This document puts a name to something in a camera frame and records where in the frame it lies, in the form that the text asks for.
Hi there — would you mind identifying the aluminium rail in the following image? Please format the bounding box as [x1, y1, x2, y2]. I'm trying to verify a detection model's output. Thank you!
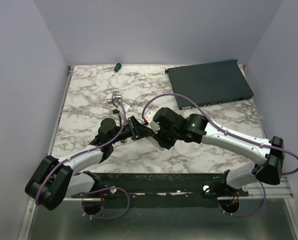
[45, 65, 75, 157]
[31, 177, 294, 201]

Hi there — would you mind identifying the aluminium left side rail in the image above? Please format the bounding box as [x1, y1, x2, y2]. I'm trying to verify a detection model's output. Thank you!
[45, 65, 75, 157]

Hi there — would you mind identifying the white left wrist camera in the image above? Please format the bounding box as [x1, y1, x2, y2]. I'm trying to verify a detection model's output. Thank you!
[117, 103, 131, 118]

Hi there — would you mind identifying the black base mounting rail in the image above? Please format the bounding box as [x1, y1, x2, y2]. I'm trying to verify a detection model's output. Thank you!
[69, 171, 241, 208]

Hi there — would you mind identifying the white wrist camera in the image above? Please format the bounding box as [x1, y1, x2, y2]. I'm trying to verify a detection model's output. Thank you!
[144, 111, 160, 134]
[117, 103, 131, 118]

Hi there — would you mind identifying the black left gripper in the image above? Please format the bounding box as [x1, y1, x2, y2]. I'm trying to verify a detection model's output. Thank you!
[110, 116, 151, 145]

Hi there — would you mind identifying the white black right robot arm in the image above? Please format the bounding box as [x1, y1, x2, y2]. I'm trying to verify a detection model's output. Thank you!
[144, 107, 284, 196]

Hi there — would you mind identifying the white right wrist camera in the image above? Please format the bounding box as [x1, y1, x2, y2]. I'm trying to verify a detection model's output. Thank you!
[144, 111, 160, 134]

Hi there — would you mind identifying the silver metal bracket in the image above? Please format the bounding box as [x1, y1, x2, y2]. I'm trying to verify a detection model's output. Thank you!
[107, 91, 122, 103]

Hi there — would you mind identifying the black cable connector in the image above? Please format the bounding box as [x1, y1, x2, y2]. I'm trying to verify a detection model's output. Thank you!
[112, 108, 124, 118]

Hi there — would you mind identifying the white remote control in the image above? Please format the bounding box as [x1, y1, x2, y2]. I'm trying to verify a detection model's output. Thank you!
[146, 136, 165, 151]

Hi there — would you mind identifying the aluminium front rail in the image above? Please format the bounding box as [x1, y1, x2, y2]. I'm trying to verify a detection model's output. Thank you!
[31, 177, 294, 201]

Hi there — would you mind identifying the green handled screwdriver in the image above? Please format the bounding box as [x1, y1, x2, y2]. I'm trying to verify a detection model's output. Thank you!
[112, 62, 122, 76]

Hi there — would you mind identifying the dark flat network switch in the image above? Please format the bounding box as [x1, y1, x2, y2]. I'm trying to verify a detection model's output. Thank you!
[165, 59, 254, 107]

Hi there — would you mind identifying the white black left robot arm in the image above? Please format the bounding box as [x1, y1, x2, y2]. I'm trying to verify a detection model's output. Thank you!
[24, 116, 154, 211]

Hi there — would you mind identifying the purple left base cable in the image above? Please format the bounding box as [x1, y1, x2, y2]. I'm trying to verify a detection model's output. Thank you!
[81, 187, 131, 221]

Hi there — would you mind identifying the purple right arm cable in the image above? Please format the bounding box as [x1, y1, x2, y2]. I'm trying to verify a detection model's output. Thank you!
[141, 92, 298, 218]

